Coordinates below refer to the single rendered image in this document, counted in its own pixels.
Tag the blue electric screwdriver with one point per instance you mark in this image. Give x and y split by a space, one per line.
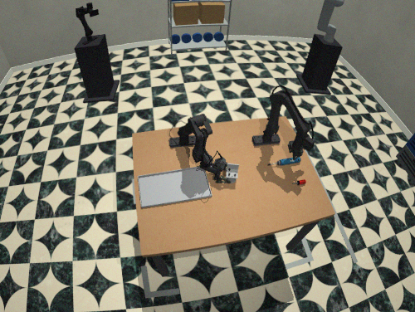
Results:
286 161

